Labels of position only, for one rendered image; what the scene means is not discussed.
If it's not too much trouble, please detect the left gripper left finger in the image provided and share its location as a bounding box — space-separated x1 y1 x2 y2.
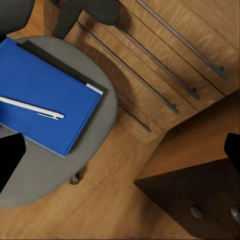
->
0 133 26 193

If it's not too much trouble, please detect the swivel chair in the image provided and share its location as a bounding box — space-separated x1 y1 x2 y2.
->
0 0 121 207

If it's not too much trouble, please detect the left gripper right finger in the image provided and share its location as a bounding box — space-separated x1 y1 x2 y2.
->
224 132 240 173

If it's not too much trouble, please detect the folder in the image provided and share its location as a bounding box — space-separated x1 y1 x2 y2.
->
0 37 103 158

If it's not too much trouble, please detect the pen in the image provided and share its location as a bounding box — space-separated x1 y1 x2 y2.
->
0 96 64 120

